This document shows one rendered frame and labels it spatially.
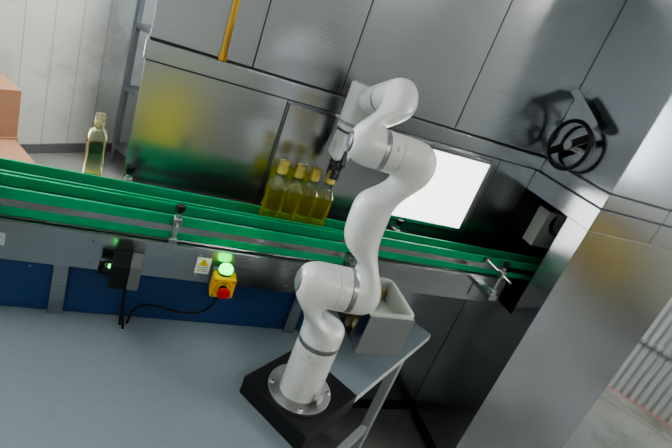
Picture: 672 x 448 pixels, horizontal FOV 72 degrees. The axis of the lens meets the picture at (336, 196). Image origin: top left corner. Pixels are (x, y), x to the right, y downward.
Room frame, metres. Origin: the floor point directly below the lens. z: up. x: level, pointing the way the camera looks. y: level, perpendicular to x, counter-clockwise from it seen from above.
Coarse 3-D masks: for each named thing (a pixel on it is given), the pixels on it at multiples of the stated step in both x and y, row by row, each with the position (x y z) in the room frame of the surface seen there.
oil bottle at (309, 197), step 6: (306, 186) 1.49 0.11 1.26; (306, 192) 1.47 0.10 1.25; (312, 192) 1.48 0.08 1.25; (306, 198) 1.48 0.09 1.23; (312, 198) 1.48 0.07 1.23; (300, 204) 1.47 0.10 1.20; (306, 204) 1.48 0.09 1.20; (312, 204) 1.49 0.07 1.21; (300, 210) 1.47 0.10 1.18; (306, 210) 1.48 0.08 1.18; (312, 210) 1.49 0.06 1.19; (300, 216) 1.48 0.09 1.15; (306, 216) 1.48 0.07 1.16; (300, 222) 1.48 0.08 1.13; (306, 222) 1.49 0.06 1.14
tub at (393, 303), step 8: (384, 280) 1.53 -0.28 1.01; (392, 288) 1.51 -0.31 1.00; (384, 296) 1.53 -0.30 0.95; (392, 296) 1.49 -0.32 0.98; (400, 296) 1.46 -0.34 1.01; (384, 304) 1.48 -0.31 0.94; (392, 304) 1.47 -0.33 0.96; (400, 304) 1.44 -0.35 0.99; (376, 312) 1.30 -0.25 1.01; (384, 312) 1.43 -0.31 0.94; (392, 312) 1.45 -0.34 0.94; (400, 312) 1.41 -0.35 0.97; (408, 312) 1.38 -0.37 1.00
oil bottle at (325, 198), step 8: (320, 192) 1.51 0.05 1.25; (328, 192) 1.51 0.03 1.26; (320, 200) 1.50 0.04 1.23; (328, 200) 1.51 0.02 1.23; (320, 208) 1.50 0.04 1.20; (328, 208) 1.51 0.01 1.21; (312, 216) 1.49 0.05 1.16; (320, 216) 1.50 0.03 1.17; (312, 224) 1.50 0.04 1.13; (320, 224) 1.51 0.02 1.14
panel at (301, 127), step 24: (288, 120) 1.57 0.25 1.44; (312, 120) 1.60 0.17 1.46; (336, 120) 1.63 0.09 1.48; (288, 144) 1.58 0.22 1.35; (312, 144) 1.61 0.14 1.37; (432, 144) 1.81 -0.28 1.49; (288, 168) 1.59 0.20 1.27; (360, 168) 1.70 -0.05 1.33; (336, 192) 1.67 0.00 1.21; (360, 192) 1.71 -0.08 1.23
